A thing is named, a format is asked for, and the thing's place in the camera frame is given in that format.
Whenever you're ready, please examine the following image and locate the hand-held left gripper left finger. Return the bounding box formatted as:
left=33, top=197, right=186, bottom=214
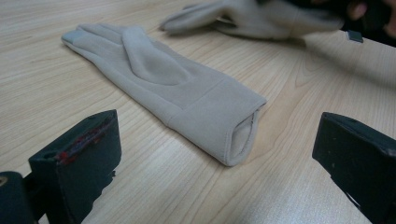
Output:
left=27, top=108, right=122, bottom=224

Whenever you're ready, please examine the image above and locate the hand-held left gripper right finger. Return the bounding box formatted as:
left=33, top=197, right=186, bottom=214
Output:
left=312, top=111, right=396, bottom=224

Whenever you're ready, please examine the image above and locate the beige glove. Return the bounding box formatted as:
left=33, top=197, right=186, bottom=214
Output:
left=61, top=21, right=268, bottom=168
left=159, top=0, right=346, bottom=41

